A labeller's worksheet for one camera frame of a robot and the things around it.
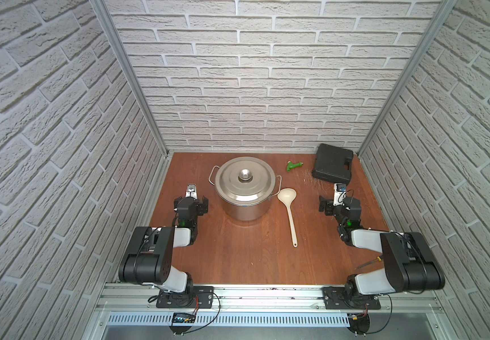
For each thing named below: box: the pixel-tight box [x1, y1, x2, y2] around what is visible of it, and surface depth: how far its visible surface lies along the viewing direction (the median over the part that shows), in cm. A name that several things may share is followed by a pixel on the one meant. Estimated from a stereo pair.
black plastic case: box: [311, 143, 355, 185], surface depth 111 cm
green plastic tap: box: [286, 160, 304, 173], surface depth 116 cm
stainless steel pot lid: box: [214, 156, 277, 207], surface depth 88 cm
